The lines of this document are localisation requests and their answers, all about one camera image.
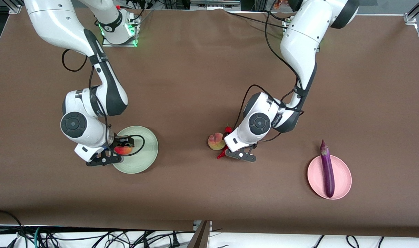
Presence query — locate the black power plug cable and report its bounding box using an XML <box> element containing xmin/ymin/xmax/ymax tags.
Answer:
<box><xmin>168</xmin><ymin>231</ymin><xmax>181</xmax><ymax>247</ymax></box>

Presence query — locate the black looped floor cable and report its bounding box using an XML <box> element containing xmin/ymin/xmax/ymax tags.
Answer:
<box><xmin>0</xmin><ymin>210</ymin><xmax>27</xmax><ymax>248</ymax></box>

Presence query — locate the brown table cloth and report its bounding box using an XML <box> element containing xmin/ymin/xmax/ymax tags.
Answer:
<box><xmin>0</xmin><ymin>6</ymin><xmax>419</xmax><ymax>238</ymax></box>

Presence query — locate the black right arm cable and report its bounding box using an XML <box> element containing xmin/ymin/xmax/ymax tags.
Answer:
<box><xmin>61</xmin><ymin>48</ymin><xmax>145</xmax><ymax>157</ymax></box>

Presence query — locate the long black base cable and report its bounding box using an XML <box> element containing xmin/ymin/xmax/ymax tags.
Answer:
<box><xmin>227</xmin><ymin>11</ymin><xmax>286</xmax><ymax>28</ymax></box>

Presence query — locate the metal corner bracket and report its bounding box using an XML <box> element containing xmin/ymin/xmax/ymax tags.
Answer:
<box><xmin>8</xmin><ymin>0</ymin><xmax>23</xmax><ymax>14</ymax></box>

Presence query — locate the pink plate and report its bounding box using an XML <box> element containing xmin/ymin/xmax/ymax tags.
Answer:
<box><xmin>307</xmin><ymin>155</ymin><xmax>352</xmax><ymax>200</ymax></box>

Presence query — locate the aluminium frame corner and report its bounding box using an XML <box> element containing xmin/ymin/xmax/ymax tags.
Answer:
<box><xmin>404</xmin><ymin>0</ymin><xmax>419</xmax><ymax>25</ymax></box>

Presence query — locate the grey metal device box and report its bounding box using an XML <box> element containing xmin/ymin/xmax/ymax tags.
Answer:
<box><xmin>190</xmin><ymin>0</ymin><xmax>241</xmax><ymax>11</ymax></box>

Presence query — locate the aluminium profile post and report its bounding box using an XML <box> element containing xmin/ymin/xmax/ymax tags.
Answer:
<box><xmin>187</xmin><ymin>220</ymin><xmax>212</xmax><ymax>248</ymax></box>

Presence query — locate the short black base cable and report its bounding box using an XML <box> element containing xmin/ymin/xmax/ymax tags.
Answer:
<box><xmin>263</xmin><ymin>10</ymin><xmax>286</xmax><ymax>20</ymax></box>

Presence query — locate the yellow-pink peach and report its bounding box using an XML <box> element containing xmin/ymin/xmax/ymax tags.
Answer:
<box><xmin>208</xmin><ymin>132</ymin><xmax>226</xmax><ymax>151</ymax></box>

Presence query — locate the light green plate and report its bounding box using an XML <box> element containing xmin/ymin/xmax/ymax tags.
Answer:
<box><xmin>112</xmin><ymin>126</ymin><xmax>159</xmax><ymax>174</ymax></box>

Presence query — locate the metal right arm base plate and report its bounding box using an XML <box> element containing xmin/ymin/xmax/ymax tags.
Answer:
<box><xmin>102</xmin><ymin>34</ymin><xmax>138</xmax><ymax>48</ymax></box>

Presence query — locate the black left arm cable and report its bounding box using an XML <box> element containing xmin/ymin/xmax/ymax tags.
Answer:
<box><xmin>232</xmin><ymin>0</ymin><xmax>305</xmax><ymax>142</ymax></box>

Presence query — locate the purple eggplant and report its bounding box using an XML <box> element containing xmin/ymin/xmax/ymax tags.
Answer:
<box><xmin>320</xmin><ymin>139</ymin><xmax>335</xmax><ymax>198</ymax></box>

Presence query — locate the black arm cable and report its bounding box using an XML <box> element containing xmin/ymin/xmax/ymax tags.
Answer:
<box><xmin>232</xmin><ymin>0</ymin><xmax>305</xmax><ymax>142</ymax></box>
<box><xmin>61</xmin><ymin>48</ymin><xmax>145</xmax><ymax>157</ymax></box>

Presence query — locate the red chili pepper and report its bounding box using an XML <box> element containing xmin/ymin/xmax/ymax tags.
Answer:
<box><xmin>217</xmin><ymin>125</ymin><xmax>232</xmax><ymax>160</ymax></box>

